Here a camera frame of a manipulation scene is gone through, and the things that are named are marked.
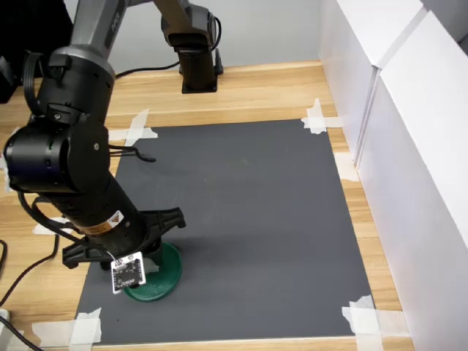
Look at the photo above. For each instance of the white tape piece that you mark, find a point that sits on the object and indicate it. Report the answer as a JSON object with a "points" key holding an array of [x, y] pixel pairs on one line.
{"points": [[137, 128], [345, 166], [42, 228], [365, 321], [86, 327], [316, 122], [5, 175]]}

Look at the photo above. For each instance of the white camera circuit board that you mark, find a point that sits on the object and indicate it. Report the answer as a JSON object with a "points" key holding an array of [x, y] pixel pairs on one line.
{"points": [[128, 274]]}

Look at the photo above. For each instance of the round green lid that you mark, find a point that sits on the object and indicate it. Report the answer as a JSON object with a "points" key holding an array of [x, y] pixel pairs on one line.
{"points": [[164, 274]]}

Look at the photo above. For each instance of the white partition panel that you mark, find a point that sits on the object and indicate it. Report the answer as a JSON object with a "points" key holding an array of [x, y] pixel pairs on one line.
{"points": [[420, 183], [347, 55]]}

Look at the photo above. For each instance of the black panel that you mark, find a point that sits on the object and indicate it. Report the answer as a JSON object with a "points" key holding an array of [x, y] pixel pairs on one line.
{"points": [[22, 29]]}

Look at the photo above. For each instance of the dark grey mat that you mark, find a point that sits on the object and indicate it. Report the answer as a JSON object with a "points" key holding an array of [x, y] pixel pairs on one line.
{"points": [[237, 219]]}

